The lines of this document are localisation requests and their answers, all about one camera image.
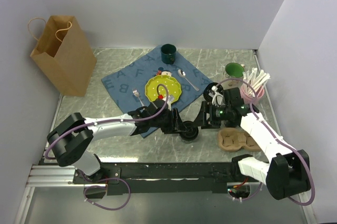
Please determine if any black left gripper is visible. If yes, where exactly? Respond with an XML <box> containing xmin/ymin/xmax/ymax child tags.
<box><xmin>151</xmin><ymin>108</ymin><xmax>187</xmax><ymax>135</ymax></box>

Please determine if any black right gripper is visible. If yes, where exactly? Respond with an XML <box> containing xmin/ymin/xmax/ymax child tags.
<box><xmin>191</xmin><ymin>100</ymin><xmax>232</xmax><ymax>129</ymax></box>

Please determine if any black cup lid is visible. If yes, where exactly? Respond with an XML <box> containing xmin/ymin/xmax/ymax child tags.
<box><xmin>180</xmin><ymin>121</ymin><xmax>199</xmax><ymax>139</ymax></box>

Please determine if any dark translucent takeout cup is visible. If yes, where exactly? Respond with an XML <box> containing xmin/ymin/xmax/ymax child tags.
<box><xmin>182</xmin><ymin>139</ymin><xmax>197</xmax><ymax>144</ymax></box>

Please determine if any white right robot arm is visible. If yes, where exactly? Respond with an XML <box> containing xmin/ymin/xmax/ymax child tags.
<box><xmin>191</xmin><ymin>83</ymin><xmax>315</xmax><ymax>200</ymax></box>

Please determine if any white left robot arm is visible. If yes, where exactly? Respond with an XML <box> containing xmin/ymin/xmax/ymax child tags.
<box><xmin>45</xmin><ymin>104</ymin><xmax>187</xmax><ymax>183</ymax></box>

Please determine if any brown pulp cup carrier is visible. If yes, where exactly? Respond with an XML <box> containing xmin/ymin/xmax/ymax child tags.
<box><xmin>217</xmin><ymin>128</ymin><xmax>261</xmax><ymax>152</ymax></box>

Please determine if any green polka dot plate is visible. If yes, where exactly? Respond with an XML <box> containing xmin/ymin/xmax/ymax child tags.
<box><xmin>144</xmin><ymin>75</ymin><xmax>182</xmax><ymax>103</ymax></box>

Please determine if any pink straw holder cup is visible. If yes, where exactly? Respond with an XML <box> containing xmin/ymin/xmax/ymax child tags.
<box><xmin>240</xmin><ymin>84</ymin><xmax>265</xmax><ymax>105</ymax></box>

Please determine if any silver fork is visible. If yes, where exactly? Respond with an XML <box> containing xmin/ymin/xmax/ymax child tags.
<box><xmin>133</xmin><ymin>88</ymin><xmax>145</xmax><ymax>107</ymax></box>

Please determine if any silver spoon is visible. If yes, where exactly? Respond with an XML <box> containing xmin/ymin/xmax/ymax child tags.
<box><xmin>177</xmin><ymin>69</ymin><xmax>200</xmax><ymax>91</ymax></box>

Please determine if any floral mug green inside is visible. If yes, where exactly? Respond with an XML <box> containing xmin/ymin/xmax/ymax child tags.
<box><xmin>223</xmin><ymin>63</ymin><xmax>245</xmax><ymax>89</ymax></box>

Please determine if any cartoon mouse coaster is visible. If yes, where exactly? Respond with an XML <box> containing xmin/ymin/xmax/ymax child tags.
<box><xmin>156</xmin><ymin>67</ymin><xmax>172</xmax><ymax>76</ymax></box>

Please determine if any blue letter placemat cloth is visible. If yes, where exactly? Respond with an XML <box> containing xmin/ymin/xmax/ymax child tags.
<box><xmin>102</xmin><ymin>45</ymin><xmax>214</xmax><ymax>139</ymax></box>

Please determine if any white wrapped straws bundle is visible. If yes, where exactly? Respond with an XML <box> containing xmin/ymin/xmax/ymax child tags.
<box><xmin>243</xmin><ymin>68</ymin><xmax>271</xmax><ymax>94</ymax></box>

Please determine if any dark green mug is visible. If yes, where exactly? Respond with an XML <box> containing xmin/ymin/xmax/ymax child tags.
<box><xmin>161</xmin><ymin>44</ymin><xmax>176</xmax><ymax>64</ymax></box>

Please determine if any brown paper bag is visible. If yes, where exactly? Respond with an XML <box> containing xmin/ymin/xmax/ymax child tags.
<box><xmin>30</xmin><ymin>15</ymin><xmax>97</xmax><ymax>97</ymax></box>

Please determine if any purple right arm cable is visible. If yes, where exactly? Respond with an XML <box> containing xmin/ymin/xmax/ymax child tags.
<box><xmin>215</xmin><ymin>78</ymin><xmax>315</xmax><ymax>205</ymax></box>

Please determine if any black base frame rail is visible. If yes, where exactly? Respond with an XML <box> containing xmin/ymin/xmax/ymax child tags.
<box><xmin>73</xmin><ymin>162</ymin><xmax>257</xmax><ymax>196</ymax></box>

